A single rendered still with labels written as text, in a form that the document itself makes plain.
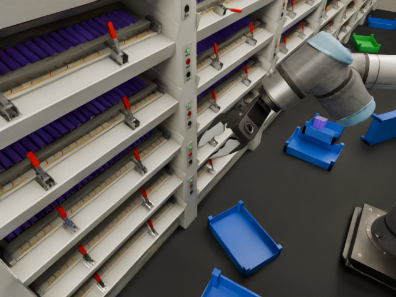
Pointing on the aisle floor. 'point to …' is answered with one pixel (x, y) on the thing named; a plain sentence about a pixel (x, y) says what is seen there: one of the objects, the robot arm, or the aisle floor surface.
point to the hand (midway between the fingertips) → (207, 150)
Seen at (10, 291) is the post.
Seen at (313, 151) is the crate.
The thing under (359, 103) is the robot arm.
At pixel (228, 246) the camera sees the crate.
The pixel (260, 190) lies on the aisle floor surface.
